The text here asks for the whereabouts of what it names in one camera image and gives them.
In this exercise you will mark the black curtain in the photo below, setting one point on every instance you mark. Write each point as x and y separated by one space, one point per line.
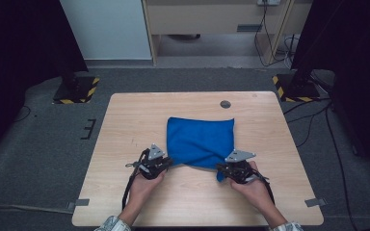
19 57
356 64

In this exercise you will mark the black tape floor mark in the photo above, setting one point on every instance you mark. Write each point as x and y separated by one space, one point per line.
89 129

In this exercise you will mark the grey round table grommet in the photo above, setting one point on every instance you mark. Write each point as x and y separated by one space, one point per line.
225 104

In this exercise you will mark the person's right hand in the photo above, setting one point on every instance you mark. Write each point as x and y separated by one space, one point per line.
257 192

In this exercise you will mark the beige wooden desk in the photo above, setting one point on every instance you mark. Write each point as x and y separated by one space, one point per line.
205 17

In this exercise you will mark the blue cloth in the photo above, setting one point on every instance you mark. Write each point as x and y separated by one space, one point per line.
199 141

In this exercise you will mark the grey tape strip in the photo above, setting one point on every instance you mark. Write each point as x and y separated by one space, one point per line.
78 203
315 202

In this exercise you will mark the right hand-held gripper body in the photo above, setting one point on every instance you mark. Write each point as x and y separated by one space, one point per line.
242 170

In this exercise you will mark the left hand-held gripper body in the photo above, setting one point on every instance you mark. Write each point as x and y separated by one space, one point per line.
151 165

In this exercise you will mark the white panel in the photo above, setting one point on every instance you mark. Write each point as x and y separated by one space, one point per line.
106 29

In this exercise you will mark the person's left hand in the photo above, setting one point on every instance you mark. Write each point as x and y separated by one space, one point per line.
143 192

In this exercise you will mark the black stand with striped base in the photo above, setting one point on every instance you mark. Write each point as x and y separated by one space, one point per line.
75 89
298 88

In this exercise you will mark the dark object under desk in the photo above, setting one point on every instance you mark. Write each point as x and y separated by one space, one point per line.
183 37

